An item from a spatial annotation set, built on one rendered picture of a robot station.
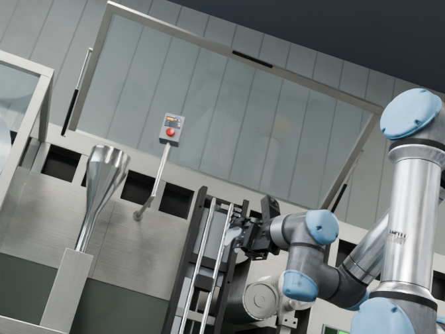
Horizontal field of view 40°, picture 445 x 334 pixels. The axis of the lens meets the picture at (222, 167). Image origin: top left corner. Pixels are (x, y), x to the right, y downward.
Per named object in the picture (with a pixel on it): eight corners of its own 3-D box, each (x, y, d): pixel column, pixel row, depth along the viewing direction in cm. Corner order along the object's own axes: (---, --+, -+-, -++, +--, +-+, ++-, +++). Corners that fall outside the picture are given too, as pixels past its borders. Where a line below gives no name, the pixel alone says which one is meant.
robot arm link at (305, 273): (335, 307, 128) (343, 258, 132) (298, 292, 122) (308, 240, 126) (308, 307, 134) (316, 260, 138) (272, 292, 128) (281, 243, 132)
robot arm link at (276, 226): (287, 207, 137) (310, 224, 140) (273, 210, 140) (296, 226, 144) (277, 237, 133) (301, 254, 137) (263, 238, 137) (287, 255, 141)
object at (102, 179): (28, 331, 177) (88, 156, 198) (28, 333, 190) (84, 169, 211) (75, 343, 180) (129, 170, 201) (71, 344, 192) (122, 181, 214)
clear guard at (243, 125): (112, 10, 212) (112, 10, 212) (73, 131, 233) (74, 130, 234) (375, 111, 233) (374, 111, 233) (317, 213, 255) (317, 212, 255)
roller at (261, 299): (240, 313, 194) (248, 276, 198) (217, 319, 217) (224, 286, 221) (275, 323, 196) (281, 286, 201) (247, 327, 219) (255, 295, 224)
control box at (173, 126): (157, 135, 205) (165, 110, 208) (159, 143, 211) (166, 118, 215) (178, 140, 204) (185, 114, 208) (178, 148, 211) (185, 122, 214)
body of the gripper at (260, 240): (229, 247, 146) (262, 243, 136) (240, 216, 149) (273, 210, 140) (251, 261, 149) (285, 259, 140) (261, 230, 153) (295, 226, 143)
